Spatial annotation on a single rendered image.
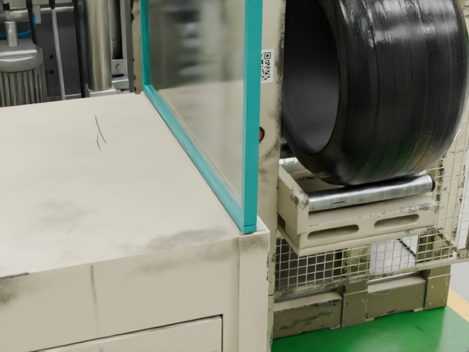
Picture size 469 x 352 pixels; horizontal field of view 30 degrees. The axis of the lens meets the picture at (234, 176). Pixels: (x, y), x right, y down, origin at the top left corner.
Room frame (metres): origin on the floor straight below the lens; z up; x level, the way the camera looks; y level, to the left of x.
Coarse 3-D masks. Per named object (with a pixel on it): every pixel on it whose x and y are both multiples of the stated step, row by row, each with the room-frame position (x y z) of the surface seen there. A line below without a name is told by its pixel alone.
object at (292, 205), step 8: (280, 168) 1.84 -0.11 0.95; (280, 176) 1.80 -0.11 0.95; (288, 176) 1.80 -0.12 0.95; (280, 184) 1.79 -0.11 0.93; (288, 184) 1.76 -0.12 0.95; (296, 184) 1.76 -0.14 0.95; (280, 192) 1.79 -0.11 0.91; (288, 192) 1.74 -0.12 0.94; (296, 192) 1.72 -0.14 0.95; (304, 192) 1.72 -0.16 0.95; (280, 200) 1.79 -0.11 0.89; (288, 200) 1.74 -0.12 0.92; (296, 200) 1.70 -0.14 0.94; (304, 200) 1.70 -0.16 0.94; (280, 208) 1.78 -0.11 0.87; (288, 208) 1.74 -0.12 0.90; (296, 208) 1.70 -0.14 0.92; (304, 208) 1.70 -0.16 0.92; (288, 216) 1.74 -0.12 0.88; (296, 216) 1.70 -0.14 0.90; (304, 216) 1.70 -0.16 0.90; (288, 224) 1.74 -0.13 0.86; (296, 224) 1.70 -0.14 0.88; (304, 224) 1.70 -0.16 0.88; (296, 232) 1.69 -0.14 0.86; (304, 232) 1.70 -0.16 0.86
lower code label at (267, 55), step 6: (264, 54) 1.78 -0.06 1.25; (270, 54) 1.79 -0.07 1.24; (264, 60) 1.78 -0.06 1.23; (270, 60) 1.79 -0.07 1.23; (264, 66) 1.78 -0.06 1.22; (270, 66) 1.79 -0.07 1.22; (264, 72) 1.78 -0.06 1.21; (270, 72) 1.79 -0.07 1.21; (264, 78) 1.78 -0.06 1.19; (270, 78) 1.79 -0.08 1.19
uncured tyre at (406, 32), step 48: (288, 0) 2.06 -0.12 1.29; (336, 0) 1.78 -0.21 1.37; (384, 0) 1.76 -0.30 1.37; (432, 0) 1.79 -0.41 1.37; (288, 48) 2.17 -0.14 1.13; (336, 48) 1.75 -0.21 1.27; (384, 48) 1.69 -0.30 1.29; (432, 48) 1.73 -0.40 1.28; (288, 96) 2.12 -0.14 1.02; (336, 96) 2.16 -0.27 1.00; (384, 96) 1.67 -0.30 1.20; (432, 96) 1.70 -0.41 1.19; (288, 144) 1.98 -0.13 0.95; (336, 144) 1.73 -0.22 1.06; (384, 144) 1.68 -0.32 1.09; (432, 144) 1.73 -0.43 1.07
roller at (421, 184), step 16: (416, 176) 1.86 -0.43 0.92; (432, 176) 1.86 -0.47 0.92; (320, 192) 1.77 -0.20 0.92; (336, 192) 1.78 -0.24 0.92; (352, 192) 1.79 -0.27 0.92; (368, 192) 1.79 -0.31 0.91; (384, 192) 1.81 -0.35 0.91; (400, 192) 1.82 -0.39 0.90; (416, 192) 1.84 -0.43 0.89; (320, 208) 1.75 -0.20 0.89
